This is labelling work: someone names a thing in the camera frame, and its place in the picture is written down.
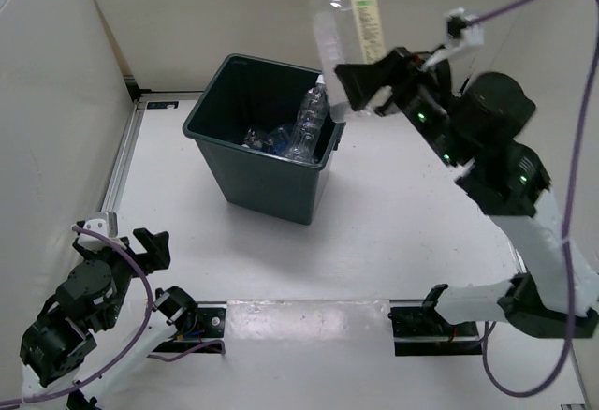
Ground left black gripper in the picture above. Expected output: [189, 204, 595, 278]
[76, 225, 171, 326]

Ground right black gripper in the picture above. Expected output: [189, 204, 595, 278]
[331, 45, 467, 168]

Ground clear crushed plastic bottle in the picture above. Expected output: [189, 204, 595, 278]
[285, 74, 329, 163]

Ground large clear labelled bottle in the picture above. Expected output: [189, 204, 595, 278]
[311, 0, 386, 123]

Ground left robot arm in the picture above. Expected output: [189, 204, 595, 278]
[20, 223, 197, 409]

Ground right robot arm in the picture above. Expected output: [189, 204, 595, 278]
[335, 48, 598, 339]

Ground bottles inside bin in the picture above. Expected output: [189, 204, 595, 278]
[241, 124, 293, 155]

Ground dark green plastic bin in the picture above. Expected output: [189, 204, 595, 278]
[183, 53, 344, 225]

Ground left black corner label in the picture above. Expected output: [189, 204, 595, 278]
[146, 101, 179, 110]

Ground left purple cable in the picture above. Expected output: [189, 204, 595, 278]
[18, 225, 226, 404]

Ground purple cable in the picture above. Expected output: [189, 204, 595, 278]
[460, 0, 599, 397]
[18, 225, 226, 404]

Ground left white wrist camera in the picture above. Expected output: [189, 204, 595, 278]
[75, 212, 118, 252]

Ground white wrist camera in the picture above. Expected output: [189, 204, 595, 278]
[75, 212, 118, 252]
[420, 7, 485, 72]

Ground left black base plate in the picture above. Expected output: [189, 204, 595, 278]
[151, 301, 227, 357]

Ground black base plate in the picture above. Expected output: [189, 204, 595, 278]
[387, 306, 482, 357]
[151, 301, 227, 357]

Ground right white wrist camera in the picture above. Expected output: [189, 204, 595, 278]
[420, 7, 485, 72]

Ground left aluminium frame rail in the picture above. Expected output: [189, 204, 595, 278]
[100, 100, 144, 212]

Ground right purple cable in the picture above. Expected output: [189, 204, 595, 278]
[460, 0, 599, 397]

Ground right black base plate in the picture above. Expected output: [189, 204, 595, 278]
[387, 306, 482, 357]

